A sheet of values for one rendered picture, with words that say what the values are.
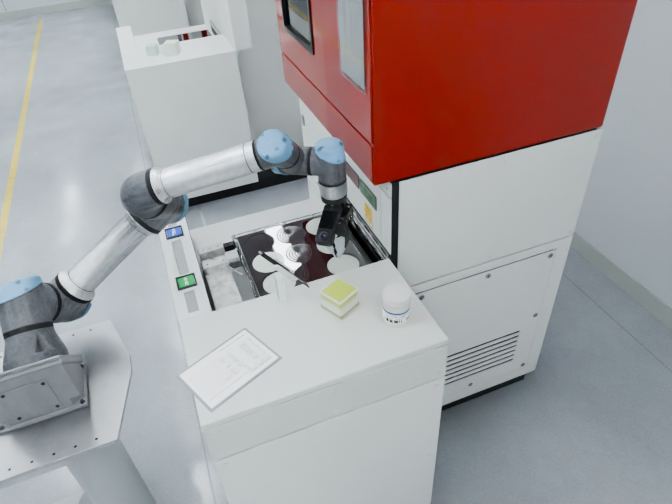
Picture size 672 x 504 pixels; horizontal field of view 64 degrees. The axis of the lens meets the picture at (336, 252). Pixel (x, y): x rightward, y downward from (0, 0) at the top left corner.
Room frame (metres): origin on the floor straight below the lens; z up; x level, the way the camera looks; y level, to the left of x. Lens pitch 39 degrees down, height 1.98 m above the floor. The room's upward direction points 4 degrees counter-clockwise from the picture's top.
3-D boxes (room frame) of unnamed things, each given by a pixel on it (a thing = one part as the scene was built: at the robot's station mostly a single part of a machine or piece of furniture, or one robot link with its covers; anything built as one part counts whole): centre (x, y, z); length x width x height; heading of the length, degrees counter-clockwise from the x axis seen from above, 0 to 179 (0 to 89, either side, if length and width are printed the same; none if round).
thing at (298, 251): (1.34, 0.11, 0.90); 0.34 x 0.34 x 0.01; 18
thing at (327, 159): (1.21, 0.00, 1.30); 0.09 x 0.08 x 0.11; 75
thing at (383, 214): (1.59, -0.04, 1.02); 0.82 x 0.03 x 0.40; 18
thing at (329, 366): (0.94, 0.08, 0.89); 0.62 x 0.35 x 0.14; 108
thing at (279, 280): (1.07, 0.14, 1.03); 0.06 x 0.04 x 0.13; 108
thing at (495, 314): (1.70, -0.36, 0.41); 0.82 x 0.71 x 0.82; 18
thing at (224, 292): (1.24, 0.36, 0.87); 0.36 x 0.08 x 0.03; 18
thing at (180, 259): (1.28, 0.48, 0.89); 0.55 x 0.09 x 0.14; 18
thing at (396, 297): (0.95, -0.14, 1.01); 0.07 x 0.07 x 0.10
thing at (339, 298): (1.01, 0.00, 1.00); 0.07 x 0.07 x 0.07; 45
